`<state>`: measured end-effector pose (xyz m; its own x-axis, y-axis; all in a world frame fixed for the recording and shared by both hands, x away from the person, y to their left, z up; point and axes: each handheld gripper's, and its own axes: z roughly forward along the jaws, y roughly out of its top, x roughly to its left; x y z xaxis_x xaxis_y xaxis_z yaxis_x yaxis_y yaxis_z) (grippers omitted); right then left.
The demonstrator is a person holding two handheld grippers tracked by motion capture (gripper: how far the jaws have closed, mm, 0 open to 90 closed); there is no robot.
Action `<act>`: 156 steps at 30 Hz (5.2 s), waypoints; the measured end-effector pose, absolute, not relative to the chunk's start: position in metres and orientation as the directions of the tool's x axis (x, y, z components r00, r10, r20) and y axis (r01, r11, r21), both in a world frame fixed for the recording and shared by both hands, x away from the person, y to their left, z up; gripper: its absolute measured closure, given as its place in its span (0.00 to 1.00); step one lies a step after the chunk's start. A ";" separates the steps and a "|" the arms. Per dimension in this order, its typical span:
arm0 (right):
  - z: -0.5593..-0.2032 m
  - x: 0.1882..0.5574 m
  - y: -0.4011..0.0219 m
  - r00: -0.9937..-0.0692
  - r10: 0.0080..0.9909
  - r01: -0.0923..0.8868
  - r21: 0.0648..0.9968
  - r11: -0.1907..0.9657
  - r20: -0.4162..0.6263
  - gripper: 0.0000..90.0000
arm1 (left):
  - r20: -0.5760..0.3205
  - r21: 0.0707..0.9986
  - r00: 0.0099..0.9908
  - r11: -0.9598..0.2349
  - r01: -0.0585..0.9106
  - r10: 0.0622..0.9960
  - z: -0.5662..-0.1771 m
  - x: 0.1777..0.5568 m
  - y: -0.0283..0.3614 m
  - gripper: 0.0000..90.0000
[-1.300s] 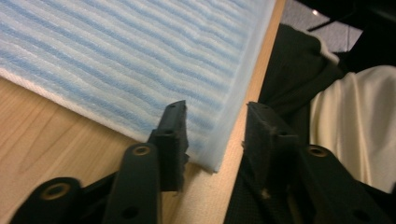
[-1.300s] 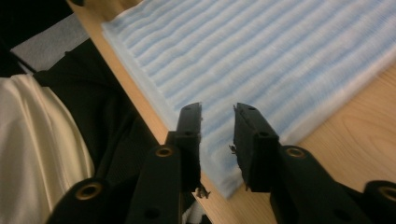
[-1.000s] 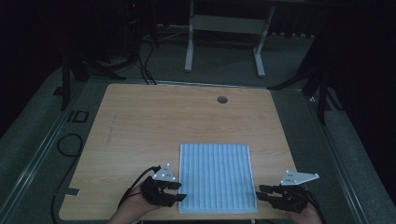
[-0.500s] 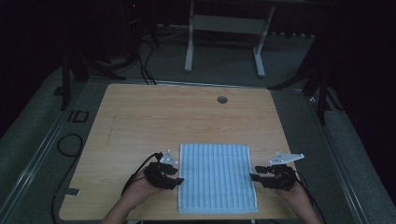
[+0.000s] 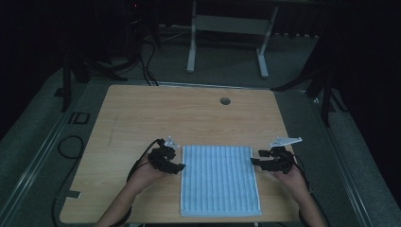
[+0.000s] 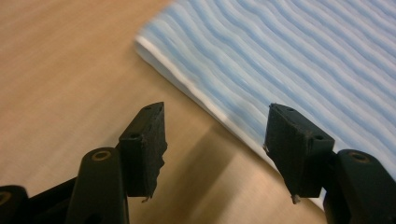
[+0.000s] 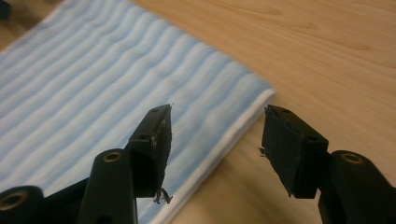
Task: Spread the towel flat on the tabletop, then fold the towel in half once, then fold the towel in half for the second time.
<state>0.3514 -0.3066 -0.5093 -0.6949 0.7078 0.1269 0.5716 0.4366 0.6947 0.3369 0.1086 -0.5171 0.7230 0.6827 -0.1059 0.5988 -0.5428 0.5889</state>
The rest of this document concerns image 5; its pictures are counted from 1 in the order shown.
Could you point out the grey table grommet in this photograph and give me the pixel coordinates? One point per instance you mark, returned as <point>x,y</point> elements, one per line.
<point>225,101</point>

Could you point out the blue striped towel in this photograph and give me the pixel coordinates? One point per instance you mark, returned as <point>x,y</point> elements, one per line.
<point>219,181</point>

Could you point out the person's right hand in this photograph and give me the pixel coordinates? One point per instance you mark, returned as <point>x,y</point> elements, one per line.
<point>291,181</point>

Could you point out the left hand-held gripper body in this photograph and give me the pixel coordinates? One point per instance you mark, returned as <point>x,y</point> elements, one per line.
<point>162,156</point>

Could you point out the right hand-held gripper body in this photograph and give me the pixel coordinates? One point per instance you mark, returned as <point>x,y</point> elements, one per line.
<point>280,159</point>

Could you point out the person's left hand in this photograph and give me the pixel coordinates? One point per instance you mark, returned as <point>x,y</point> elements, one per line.
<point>145,175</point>

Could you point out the white desk frame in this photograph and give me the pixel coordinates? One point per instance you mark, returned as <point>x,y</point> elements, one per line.
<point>230,25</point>

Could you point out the grey tape strip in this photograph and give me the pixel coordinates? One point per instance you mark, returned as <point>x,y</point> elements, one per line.
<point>73,194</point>

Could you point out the black metal stand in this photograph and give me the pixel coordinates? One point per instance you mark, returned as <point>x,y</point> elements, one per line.
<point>326,94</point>
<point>66,82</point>

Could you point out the metal floor rail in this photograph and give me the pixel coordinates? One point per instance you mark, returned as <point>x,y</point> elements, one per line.
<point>343,176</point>
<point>38,157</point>

